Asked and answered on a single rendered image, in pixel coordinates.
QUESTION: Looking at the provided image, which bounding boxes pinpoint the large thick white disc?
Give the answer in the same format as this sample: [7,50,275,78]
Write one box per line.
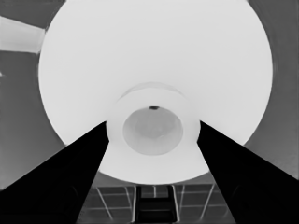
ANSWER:
[37,0,274,186]

